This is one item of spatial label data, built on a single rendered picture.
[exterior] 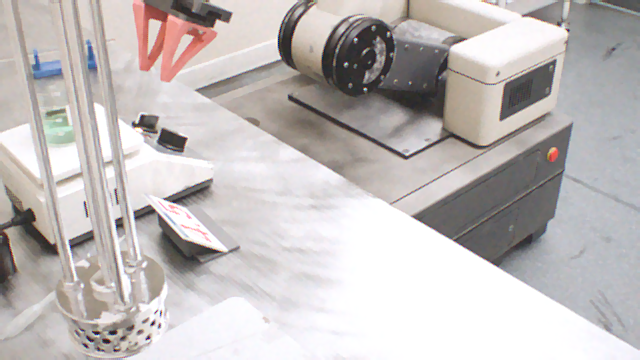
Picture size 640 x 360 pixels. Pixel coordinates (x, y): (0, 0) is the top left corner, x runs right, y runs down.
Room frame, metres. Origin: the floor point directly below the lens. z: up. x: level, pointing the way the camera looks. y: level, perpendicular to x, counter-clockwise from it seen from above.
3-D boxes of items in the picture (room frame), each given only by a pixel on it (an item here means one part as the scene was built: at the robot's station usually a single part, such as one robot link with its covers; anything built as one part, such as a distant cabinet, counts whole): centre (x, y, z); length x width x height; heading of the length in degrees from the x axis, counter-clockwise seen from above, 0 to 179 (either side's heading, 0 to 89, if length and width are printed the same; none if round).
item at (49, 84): (0.69, 0.26, 0.87); 0.06 x 0.05 x 0.08; 83
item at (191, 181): (0.71, 0.23, 0.79); 0.22 x 0.13 x 0.08; 131
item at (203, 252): (0.64, 0.12, 0.77); 0.09 x 0.06 x 0.04; 35
